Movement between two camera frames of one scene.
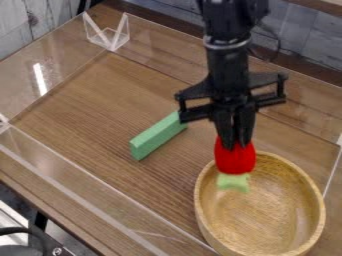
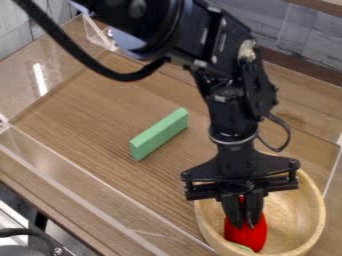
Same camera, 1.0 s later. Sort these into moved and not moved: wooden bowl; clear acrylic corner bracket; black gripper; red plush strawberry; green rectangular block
Moved: red plush strawberry; black gripper
Not moved: clear acrylic corner bracket; green rectangular block; wooden bowl
